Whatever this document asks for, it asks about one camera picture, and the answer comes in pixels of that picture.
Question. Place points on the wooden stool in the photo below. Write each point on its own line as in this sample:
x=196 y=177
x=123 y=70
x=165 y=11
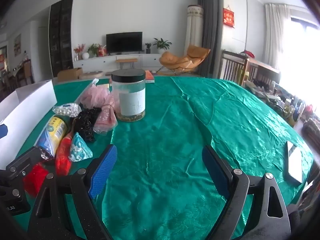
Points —
x=126 y=60

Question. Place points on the clear jar with black lid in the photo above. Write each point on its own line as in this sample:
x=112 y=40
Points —
x=130 y=100

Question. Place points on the white board panel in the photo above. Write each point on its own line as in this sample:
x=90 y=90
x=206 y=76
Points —
x=25 y=110

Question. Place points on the pink patterned roll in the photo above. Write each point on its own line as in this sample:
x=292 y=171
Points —
x=106 y=120

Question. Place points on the blue white triangular pouch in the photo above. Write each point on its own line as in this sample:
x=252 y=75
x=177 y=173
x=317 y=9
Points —
x=78 y=150

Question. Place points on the wooden slatted bench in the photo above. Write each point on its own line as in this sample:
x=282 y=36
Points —
x=250 y=67

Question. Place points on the small potted plant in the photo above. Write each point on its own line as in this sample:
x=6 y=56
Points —
x=148 y=48

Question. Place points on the covered standing air conditioner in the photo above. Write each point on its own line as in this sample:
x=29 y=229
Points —
x=195 y=27

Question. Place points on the wooden dining chair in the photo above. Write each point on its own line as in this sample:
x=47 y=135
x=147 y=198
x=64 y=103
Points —
x=27 y=71

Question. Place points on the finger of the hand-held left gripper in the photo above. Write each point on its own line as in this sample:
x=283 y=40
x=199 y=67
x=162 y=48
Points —
x=13 y=193
x=25 y=160

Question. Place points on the blue and yellow packet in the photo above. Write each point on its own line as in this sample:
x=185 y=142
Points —
x=52 y=135

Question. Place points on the green satin tablecloth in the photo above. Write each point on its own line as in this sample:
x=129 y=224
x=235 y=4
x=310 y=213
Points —
x=162 y=142

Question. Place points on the bushy green plant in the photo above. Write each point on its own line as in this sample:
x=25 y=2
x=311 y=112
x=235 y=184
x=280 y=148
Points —
x=93 y=49

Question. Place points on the black television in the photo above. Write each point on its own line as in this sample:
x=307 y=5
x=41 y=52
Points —
x=123 y=42

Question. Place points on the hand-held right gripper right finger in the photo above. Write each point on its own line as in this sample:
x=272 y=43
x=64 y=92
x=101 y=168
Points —
x=215 y=171

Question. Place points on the red wall hanging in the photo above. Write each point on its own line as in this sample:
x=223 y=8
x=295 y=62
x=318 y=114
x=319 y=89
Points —
x=229 y=17

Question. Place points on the red flower bouquet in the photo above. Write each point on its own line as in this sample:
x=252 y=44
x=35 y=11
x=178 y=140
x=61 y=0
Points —
x=79 y=48

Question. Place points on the red packet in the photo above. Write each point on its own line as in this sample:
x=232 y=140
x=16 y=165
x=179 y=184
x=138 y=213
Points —
x=35 y=180

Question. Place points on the white round vase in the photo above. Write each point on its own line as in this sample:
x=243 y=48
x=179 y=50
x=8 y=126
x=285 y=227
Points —
x=85 y=55

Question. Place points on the large potted green plant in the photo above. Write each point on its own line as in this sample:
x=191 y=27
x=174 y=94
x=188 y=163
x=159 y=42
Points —
x=162 y=44

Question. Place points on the orange book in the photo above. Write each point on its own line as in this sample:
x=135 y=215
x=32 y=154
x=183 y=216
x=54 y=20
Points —
x=150 y=77

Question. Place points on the dark display cabinet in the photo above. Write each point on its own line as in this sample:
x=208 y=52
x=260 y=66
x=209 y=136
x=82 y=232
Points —
x=61 y=37

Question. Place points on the red ornament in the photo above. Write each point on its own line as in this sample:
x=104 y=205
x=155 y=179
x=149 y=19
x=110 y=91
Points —
x=101 y=51

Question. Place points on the red cloth pouch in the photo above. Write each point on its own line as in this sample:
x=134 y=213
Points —
x=63 y=155

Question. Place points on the smartphone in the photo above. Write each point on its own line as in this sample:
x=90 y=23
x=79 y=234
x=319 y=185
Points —
x=295 y=162

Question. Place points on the framed wall picture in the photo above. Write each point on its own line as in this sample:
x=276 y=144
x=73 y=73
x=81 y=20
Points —
x=17 y=45

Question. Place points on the brown cardboard box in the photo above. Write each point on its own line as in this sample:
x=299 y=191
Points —
x=68 y=75

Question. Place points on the orange lounge chair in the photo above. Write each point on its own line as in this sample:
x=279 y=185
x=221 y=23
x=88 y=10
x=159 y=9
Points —
x=180 y=60

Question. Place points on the pile of assorted clutter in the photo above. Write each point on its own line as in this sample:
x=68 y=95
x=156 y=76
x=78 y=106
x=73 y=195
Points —
x=282 y=100

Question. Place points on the white television cabinet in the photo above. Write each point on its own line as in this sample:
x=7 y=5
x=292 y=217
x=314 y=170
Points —
x=100 y=63

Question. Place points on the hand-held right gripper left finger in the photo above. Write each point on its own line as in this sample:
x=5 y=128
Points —
x=103 y=171

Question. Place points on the grey curtain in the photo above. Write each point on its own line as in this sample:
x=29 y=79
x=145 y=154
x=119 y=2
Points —
x=211 y=30

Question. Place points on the white sheer curtain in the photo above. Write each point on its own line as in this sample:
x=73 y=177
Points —
x=275 y=35

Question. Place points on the bag of white beads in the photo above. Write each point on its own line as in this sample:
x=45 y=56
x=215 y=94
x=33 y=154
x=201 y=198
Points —
x=67 y=110

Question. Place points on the pink mesh bath pouf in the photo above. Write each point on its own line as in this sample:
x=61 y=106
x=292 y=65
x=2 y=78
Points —
x=93 y=97

